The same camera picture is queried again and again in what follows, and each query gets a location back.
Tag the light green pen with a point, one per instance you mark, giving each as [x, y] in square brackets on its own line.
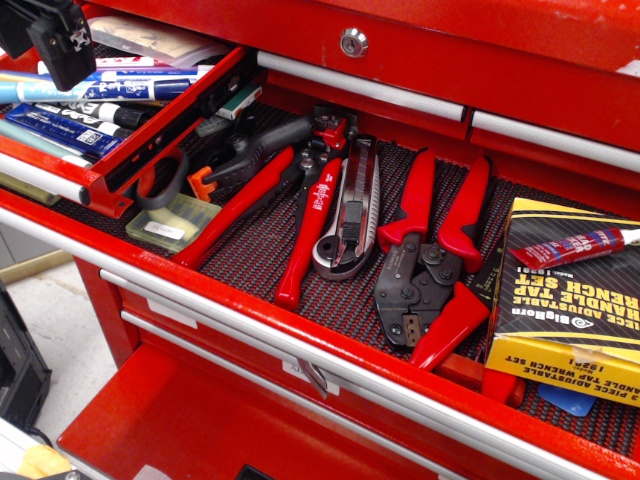
[28, 138]

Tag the blue pencil lead box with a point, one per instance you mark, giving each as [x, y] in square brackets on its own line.
[88, 141]

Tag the black box on floor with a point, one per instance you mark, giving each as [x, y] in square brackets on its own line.
[25, 377]

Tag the red handle under box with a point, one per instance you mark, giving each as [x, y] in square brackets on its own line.
[499, 386]

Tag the blue plastic pick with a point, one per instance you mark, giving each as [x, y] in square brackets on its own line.
[573, 402]

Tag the blue white marker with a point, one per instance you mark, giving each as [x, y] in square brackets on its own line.
[126, 90]

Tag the clear plastic blade case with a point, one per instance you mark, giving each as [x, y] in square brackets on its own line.
[175, 226]

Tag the black expo marker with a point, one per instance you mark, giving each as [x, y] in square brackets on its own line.
[121, 116]

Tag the red handled wire stripper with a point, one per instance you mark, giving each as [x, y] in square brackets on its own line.
[313, 162]

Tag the red tool chest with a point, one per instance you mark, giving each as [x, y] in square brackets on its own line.
[208, 386]

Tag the red white marker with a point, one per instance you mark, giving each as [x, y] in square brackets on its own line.
[128, 66]

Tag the red handled crimping pliers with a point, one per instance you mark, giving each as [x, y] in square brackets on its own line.
[430, 296]

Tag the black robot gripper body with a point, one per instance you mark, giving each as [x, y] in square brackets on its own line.
[59, 32]

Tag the black handled scissors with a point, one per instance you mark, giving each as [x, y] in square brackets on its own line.
[161, 182]

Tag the red threadlocker glue tube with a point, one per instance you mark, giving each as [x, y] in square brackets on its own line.
[576, 248]

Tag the black red drawer liner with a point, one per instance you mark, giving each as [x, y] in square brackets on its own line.
[251, 258]

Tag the silver black utility knife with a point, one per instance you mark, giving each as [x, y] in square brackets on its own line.
[347, 244]

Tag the clear plastic bag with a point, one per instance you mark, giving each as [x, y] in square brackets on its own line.
[165, 43]

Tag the green white small box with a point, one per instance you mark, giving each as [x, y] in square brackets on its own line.
[240, 101]

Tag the yellow black tap wrench box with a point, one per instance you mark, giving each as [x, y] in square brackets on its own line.
[572, 325]

